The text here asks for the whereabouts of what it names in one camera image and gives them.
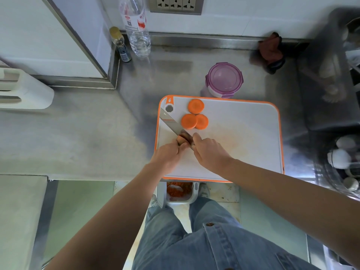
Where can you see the person's right hand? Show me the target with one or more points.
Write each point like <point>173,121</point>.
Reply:
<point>212,156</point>

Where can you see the person's left hand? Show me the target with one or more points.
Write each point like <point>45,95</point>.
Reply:
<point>167,157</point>

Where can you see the orange carrot chunk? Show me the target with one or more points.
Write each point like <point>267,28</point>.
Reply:
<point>181,140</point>

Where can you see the round carrot slice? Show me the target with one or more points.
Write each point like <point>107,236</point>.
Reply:
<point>203,122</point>
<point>189,121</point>
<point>196,106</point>

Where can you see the purple lidded container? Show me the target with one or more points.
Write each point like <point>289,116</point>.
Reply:
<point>224,78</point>

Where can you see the person's left forearm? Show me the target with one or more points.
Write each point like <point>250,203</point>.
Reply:
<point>112,222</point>

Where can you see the person's right forearm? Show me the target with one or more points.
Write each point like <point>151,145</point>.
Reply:
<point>295,205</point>

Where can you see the grey right shoe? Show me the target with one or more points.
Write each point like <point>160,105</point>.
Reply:
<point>204,191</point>

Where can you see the white orange-rimmed cutting board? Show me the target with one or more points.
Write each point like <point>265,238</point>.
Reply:
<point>247,137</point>

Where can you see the white waste bin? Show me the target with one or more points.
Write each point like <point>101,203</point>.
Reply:
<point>196,194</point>

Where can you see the blue denim trousers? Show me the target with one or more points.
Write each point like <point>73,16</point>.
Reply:
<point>160,236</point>

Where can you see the pale green cabinet front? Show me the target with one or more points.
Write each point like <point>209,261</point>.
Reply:
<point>78,210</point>
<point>272,224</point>

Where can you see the blue denim shirt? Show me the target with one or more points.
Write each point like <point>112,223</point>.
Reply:
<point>239,250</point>

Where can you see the small gold-capped bottle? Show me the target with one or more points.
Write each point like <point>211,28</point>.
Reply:
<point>123,53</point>

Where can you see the clear plastic water bottle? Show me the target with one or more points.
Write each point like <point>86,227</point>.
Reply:
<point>139,43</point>

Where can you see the dark red cloth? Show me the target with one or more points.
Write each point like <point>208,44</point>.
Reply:
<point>270,50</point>

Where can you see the group of seasoning bottles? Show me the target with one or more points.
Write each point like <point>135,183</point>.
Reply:
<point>339,158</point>

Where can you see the grey wall socket panel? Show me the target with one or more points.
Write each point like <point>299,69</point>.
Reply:
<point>175,4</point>

